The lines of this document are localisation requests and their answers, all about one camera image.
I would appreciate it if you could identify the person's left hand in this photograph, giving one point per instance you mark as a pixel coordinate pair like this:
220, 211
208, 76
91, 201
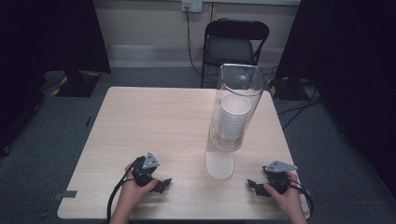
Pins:
132, 193

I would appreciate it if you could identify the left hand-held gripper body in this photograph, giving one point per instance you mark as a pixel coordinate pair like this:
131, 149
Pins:
144, 174

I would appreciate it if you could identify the clear tube cup dispenser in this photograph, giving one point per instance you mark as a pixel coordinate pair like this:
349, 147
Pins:
219, 165

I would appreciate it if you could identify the black folding chair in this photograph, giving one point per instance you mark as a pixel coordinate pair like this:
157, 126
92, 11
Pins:
230, 49

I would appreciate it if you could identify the black stand base yellow tape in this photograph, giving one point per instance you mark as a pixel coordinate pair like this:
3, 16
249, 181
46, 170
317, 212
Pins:
77, 84
289, 88

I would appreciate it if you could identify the white wall socket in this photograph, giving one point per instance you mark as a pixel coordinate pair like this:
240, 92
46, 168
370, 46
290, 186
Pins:
192, 5

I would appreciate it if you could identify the grey tape strip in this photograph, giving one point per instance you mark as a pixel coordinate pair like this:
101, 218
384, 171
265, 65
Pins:
66, 194

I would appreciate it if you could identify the person's right hand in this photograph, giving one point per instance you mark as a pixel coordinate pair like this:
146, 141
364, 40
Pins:
289, 200

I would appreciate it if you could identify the stack of white paper cups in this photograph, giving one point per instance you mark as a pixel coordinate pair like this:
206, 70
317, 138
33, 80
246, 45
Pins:
233, 119

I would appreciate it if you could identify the black curtain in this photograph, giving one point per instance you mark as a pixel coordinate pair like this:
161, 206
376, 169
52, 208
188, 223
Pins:
351, 62
46, 37

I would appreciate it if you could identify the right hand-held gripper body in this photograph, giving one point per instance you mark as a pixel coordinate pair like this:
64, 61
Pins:
278, 180

